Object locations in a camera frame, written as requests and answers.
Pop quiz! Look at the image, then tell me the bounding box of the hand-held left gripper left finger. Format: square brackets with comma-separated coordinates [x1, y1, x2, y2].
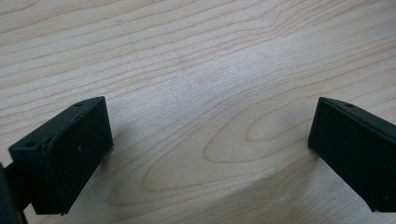
[7, 95, 115, 217]

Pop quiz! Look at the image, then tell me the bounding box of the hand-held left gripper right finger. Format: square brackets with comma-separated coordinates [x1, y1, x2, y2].
[307, 96, 396, 214]

